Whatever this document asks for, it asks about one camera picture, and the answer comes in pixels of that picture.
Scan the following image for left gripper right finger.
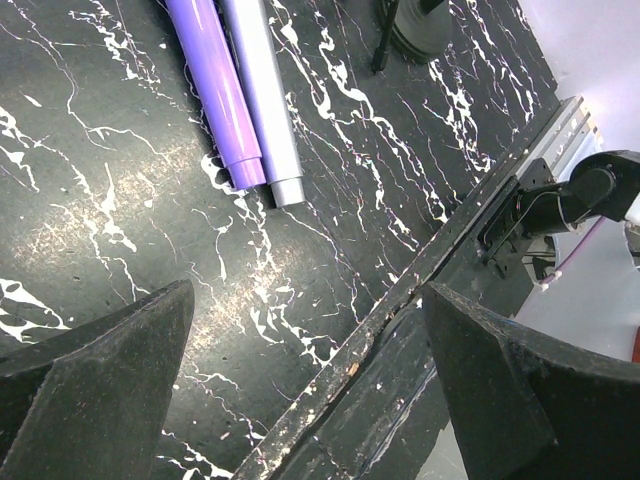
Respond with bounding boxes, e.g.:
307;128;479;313
423;282;639;479

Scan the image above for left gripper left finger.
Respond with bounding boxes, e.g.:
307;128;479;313
1;280;195;479

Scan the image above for silver microphone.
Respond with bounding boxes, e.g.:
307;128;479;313
220;0;305;208

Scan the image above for black tripod stand with ring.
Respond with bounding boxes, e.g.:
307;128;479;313
371;0;400;74

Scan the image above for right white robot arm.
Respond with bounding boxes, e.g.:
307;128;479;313
478;150;639;276

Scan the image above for black round-base stand right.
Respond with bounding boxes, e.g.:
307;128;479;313
392;0;453;64

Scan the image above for purple microphone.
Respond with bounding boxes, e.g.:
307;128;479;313
166;0;266;190

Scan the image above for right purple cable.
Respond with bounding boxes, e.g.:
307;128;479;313
542;214;609;291

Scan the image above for right aluminium rail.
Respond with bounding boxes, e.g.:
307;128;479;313
515;96;604;181

